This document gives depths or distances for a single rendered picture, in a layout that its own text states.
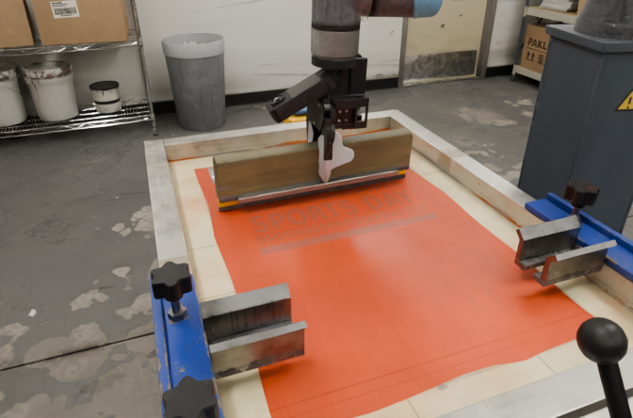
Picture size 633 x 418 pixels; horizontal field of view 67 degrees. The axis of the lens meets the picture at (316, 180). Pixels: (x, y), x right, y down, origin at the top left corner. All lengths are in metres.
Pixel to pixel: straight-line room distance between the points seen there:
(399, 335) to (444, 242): 0.21
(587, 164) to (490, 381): 0.63
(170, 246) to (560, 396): 0.49
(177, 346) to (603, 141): 0.87
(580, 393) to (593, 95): 0.63
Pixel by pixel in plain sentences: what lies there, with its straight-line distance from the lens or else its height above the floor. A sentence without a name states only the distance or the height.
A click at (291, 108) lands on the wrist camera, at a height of 1.13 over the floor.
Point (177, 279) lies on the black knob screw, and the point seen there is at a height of 1.06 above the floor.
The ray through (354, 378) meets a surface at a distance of 0.56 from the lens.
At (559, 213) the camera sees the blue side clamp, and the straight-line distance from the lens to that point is 0.81.
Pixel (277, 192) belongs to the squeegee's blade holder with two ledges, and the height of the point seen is 0.99.
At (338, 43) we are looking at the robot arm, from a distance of 0.74.
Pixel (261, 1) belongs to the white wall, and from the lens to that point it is 4.21.
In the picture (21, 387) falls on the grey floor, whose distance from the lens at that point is 2.04.
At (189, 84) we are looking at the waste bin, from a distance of 3.69.
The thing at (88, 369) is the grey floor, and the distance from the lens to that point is 1.99.
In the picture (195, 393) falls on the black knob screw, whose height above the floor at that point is 1.06.
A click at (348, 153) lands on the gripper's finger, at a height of 1.04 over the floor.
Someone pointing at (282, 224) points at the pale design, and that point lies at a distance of 0.78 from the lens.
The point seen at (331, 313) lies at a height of 0.95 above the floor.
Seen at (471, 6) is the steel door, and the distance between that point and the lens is 5.19.
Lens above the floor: 1.38
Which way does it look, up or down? 28 degrees down
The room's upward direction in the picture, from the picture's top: straight up
